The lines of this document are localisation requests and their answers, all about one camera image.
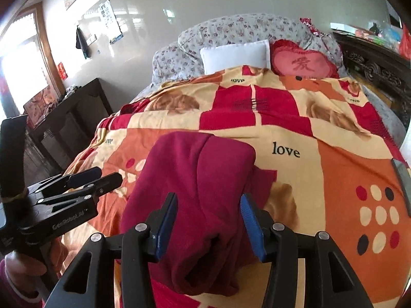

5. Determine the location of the maroon fleece garment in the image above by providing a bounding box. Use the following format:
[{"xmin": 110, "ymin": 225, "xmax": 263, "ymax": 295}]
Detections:
[{"xmin": 120, "ymin": 131, "xmax": 277, "ymax": 296}]

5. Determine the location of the person left hand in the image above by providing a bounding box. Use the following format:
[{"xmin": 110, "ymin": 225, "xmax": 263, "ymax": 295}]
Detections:
[{"xmin": 5, "ymin": 252, "xmax": 47, "ymax": 297}]

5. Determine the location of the dark wooden side cabinet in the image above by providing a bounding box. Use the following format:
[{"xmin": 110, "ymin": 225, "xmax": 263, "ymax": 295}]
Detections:
[{"xmin": 29, "ymin": 78, "xmax": 113, "ymax": 172}]

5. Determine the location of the magenta left sleeve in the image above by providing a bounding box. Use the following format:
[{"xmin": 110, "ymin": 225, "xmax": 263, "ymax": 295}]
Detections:
[{"xmin": 0, "ymin": 260, "xmax": 43, "ymax": 308}]

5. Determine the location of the red decorated box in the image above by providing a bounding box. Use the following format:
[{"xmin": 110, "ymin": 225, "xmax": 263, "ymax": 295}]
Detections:
[{"xmin": 24, "ymin": 85, "xmax": 59, "ymax": 129}]

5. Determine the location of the orange red patterned blanket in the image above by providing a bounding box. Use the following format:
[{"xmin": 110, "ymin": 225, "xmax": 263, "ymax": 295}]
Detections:
[{"xmin": 63, "ymin": 65, "xmax": 410, "ymax": 307}]

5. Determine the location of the grey flat device on bed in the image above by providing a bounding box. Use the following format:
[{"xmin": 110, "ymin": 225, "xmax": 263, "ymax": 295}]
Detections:
[{"xmin": 391, "ymin": 159, "xmax": 411, "ymax": 218}]

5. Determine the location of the floral grey quilt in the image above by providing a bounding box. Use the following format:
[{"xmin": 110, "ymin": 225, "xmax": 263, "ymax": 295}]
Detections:
[{"xmin": 152, "ymin": 13, "xmax": 347, "ymax": 85}]

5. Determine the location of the white pillow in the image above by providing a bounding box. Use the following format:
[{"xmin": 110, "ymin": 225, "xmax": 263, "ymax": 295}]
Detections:
[{"xmin": 200, "ymin": 40, "xmax": 271, "ymax": 74}]

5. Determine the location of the red heart cushion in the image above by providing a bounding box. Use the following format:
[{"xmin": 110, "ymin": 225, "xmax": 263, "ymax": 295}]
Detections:
[{"xmin": 269, "ymin": 39, "xmax": 339, "ymax": 79}]

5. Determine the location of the carved dark wooden headboard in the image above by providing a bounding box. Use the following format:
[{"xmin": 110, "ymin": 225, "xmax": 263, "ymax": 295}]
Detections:
[{"xmin": 332, "ymin": 31, "xmax": 410, "ymax": 127}]

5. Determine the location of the red paper wall sign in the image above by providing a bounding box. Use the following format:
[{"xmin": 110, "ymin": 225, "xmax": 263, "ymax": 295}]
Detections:
[{"xmin": 57, "ymin": 63, "xmax": 68, "ymax": 81}]

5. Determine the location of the dark cloth on wall hook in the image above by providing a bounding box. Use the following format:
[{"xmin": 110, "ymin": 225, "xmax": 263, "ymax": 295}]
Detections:
[{"xmin": 76, "ymin": 26, "xmax": 91, "ymax": 59}]

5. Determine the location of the wall calendar poster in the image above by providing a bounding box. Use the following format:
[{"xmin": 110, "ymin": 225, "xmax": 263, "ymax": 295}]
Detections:
[{"xmin": 98, "ymin": 0, "xmax": 123, "ymax": 45}]

